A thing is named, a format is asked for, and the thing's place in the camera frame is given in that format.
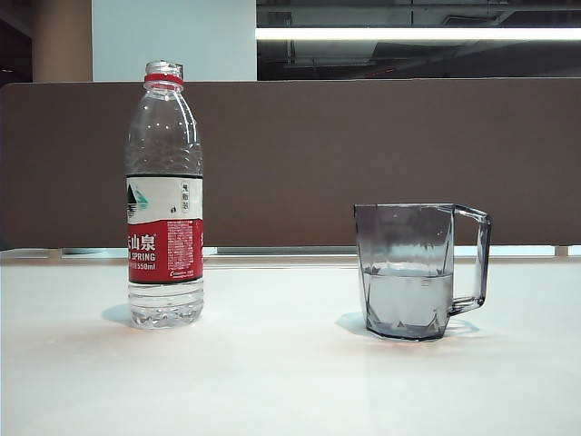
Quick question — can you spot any clear red-label mineral water bottle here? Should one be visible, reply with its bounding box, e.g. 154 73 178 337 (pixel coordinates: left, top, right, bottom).
124 59 205 329

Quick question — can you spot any brown desk partition panel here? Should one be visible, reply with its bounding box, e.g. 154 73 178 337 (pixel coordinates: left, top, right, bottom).
0 81 581 250

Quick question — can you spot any white ceiling light strip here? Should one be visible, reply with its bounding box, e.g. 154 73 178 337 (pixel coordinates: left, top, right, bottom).
255 26 581 41

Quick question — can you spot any beige round column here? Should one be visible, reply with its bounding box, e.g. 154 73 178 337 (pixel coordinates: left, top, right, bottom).
31 0 94 84

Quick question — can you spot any transparent grey faceted handled cup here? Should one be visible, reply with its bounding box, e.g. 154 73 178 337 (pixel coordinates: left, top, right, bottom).
353 203 494 342

